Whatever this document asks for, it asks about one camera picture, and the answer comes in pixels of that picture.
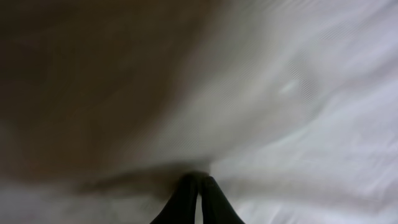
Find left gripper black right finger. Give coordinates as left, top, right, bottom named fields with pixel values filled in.
left=200, top=176, right=245, bottom=224

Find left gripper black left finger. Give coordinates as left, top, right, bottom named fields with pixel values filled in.
left=150, top=174, right=198, bottom=224

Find beige cotton shorts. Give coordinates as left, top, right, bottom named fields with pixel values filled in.
left=1, top=0, right=397, bottom=223

